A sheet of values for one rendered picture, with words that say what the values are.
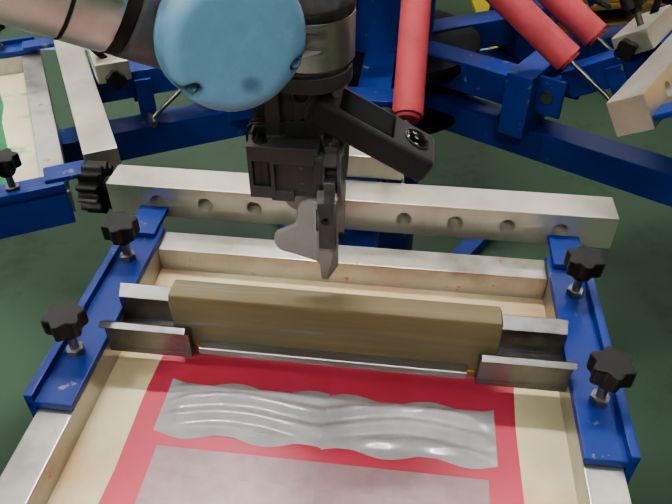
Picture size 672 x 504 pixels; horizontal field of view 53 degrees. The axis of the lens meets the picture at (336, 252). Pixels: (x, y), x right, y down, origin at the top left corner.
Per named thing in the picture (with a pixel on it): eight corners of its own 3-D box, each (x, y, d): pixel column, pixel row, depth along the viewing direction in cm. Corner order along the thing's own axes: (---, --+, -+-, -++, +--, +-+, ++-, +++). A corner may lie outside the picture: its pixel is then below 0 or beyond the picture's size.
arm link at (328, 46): (360, -8, 54) (349, 31, 48) (359, 47, 57) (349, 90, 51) (268, -11, 55) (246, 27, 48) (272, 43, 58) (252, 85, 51)
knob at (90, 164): (121, 225, 94) (110, 181, 90) (82, 222, 95) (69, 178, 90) (139, 195, 100) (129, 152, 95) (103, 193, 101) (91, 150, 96)
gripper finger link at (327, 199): (321, 232, 64) (321, 145, 60) (339, 233, 64) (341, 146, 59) (313, 255, 60) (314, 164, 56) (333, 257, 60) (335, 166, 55)
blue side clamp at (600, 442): (621, 498, 66) (642, 458, 62) (570, 492, 67) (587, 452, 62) (575, 293, 89) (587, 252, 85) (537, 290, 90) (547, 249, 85)
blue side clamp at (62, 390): (85, 441, 72) (68, 400, 67) (41, 436, 72) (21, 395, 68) (171, 260, 94) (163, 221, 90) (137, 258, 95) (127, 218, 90)
